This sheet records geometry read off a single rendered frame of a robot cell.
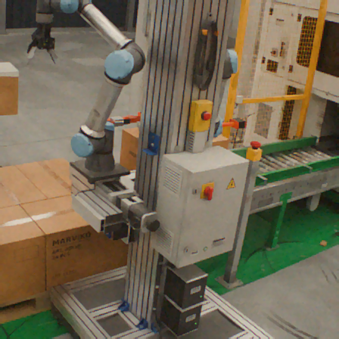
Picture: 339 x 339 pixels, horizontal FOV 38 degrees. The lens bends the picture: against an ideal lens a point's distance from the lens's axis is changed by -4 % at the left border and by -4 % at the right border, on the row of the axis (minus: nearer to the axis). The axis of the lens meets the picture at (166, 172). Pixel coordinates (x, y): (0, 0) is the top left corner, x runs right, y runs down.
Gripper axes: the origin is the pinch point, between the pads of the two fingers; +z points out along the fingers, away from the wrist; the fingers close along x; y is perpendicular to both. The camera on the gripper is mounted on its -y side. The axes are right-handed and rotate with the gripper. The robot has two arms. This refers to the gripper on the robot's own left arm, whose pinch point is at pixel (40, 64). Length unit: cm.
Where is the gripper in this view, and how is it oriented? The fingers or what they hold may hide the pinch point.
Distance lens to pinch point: 242.9
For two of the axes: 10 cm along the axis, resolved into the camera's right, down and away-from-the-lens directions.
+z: -1.1, 9.2, 3.9
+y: 6.0, 3.7, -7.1
